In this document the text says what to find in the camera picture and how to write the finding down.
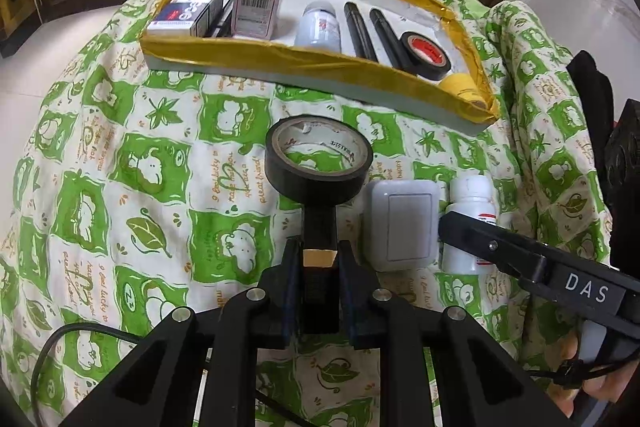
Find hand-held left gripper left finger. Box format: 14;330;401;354
60;239;306;427

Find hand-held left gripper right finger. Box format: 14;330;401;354
337;239;558;427

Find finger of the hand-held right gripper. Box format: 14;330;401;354
437;211;551;290

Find white bottle red label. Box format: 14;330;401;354
442;174;497;275

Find black marker yellow ends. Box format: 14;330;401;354
299;202;342;335

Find black tape roll red core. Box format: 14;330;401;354
399;32;452;82

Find white tray yellow taped rim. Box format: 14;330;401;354
139;0;501;125

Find person's right hand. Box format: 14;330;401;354
552;332;640;420

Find black tape roll white core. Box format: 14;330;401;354
265;117;373;208

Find yellow tape roll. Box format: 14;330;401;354
440;74;493;110

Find black cloth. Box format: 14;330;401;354
565;49;616;142

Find green and white printed blanket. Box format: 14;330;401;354
0;0;621;427

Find blue and white box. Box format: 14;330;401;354
146;0;226;36

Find yellow wooden cabinet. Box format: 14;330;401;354
0;0;36;58

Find white wall switch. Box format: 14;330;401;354
361;179;442;273

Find black cable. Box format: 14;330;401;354
30;324;143;413
527;357;640;385

